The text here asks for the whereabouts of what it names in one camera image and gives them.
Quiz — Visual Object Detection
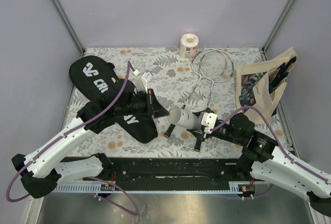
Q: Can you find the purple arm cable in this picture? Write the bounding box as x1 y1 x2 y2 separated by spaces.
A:
209 106 331 185
5 61 135 203

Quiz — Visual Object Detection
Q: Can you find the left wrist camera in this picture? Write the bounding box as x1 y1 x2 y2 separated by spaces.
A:
133 70 154 93

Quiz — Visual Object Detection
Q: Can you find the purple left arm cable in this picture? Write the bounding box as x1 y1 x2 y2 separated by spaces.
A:
5 61 135 203

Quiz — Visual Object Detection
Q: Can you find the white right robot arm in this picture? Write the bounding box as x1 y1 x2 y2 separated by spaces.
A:
184 107 330 216

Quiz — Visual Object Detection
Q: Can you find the pink toilet paper roll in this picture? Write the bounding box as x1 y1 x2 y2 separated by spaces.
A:
179 33 199 58

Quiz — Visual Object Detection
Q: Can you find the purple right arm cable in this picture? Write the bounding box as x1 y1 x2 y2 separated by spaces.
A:
209 106 331 185

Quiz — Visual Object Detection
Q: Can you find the floral table mat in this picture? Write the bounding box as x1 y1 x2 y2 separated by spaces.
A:
61 47 290 159

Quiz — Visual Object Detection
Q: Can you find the right badminton racket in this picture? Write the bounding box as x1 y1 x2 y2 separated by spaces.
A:
191 50 233 153

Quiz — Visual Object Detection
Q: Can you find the white shuttlecock tube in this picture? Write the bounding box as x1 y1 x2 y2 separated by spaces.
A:
168 106 201 130

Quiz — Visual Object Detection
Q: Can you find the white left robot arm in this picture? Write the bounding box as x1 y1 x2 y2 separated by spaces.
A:
11 88 169 199

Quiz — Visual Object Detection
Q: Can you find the black racket bag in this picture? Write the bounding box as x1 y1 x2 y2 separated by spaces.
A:
69 55 158 144

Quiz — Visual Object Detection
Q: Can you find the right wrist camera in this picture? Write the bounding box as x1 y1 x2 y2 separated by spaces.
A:
201 113 218 132

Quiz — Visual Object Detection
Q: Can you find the left badminton racket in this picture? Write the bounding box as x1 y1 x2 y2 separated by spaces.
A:
163 49 228 139

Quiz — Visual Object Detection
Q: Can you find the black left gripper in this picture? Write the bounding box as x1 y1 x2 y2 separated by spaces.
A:
116 88 170 120

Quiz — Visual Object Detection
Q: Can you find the badminton racket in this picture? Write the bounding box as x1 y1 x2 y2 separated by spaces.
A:
191 50 233 153
163 49 228 139

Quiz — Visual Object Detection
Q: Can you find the beige tote bag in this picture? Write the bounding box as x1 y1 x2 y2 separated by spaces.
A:
235 47 297 120

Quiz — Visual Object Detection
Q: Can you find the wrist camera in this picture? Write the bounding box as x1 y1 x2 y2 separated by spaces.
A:
133 70 154 93
201 113 218 132

